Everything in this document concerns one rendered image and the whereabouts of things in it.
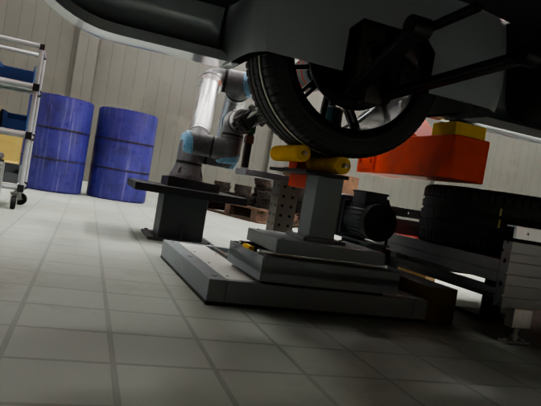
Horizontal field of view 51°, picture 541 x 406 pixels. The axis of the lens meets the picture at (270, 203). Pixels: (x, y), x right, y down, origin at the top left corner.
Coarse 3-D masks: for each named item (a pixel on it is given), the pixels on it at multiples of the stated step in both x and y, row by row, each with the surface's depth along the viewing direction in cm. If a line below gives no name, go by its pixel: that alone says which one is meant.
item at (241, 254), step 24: (240, 240) 199; (240, 264) 192; (264, 264) 173; (288, 264) 176; (312, 264) 179; (336, 264) 188; (360, 264) 193; (336, 288) 182; (360, 288) 186; (384, 288) 189
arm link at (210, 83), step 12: (204, 72) 265; (216, 72) 266; (204, 84) 259; (216, 84) 263; (204, 96) 250; (216, 96) 257; (204, 108) 243; (192, 120) 238; (204, 120) 236; (192, 132) 227; (204, 132) 230; (192, 144) 225; (204, 144) 225
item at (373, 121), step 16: (416, 48) 196; (304, 64) 200; (416, 64) 197; (416, 80) 196; (304, 96) 180; (416, 96) 194; (320, 112) 204; (352, 112) 208; (384, 112) 205; (400, 112) 194; (336, 128) 185; (352, 128) 208; (368, 128) 195; (384, 128) 191
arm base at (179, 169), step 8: (176, 160) 321; (184, 160) 317; (176, 168) 317; (184, 168) 316; (192, 168) 317; (200, 168) 323; (176, 176) 316; (184, 176) 315; (192, 176) 316; (200, 176) 323
